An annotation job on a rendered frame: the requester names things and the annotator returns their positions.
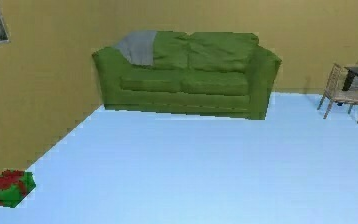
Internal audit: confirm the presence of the green sofa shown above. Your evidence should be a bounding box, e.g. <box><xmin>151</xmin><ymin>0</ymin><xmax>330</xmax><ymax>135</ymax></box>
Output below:
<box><xmin>91</xmin><ymin>30</ymin><xmax>283</xmax><ymax>121</ymax></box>

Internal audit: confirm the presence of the grey blanket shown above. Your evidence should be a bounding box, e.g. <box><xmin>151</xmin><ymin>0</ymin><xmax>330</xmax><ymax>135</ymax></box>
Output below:
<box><xmin>112</xmin><ymin>30</ymin><xmax>159</xmax><ymax>67</ymax></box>

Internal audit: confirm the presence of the green gift box red ribbon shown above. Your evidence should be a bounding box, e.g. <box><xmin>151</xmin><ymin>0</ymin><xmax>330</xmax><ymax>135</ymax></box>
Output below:
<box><xmin>0</xmin><ymin>169</ymin><xmax>37</xmax><ymax>209</ymax></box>

